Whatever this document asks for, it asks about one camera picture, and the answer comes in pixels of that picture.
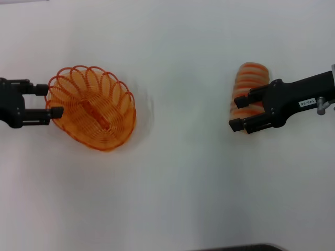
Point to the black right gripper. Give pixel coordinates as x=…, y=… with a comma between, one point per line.
x=295, y=96

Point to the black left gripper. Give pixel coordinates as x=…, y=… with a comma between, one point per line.
x=10, y=102

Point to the orange striped bread loaf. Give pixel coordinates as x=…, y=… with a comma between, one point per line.
x=251, y=75

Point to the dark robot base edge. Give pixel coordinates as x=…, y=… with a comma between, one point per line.
x=240, y=248

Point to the silver metal clamp knob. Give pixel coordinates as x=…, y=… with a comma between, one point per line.
x=321, y=105

